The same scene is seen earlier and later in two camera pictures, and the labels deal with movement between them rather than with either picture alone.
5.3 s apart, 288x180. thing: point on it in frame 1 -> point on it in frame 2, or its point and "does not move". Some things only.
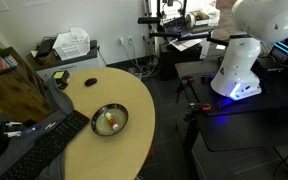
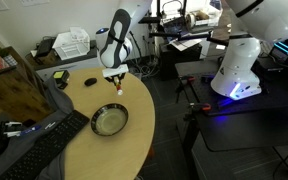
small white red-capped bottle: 112,122 -> 118,86
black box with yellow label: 62,78 does not move
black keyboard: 48,148 does not move
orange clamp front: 202,106 does not move
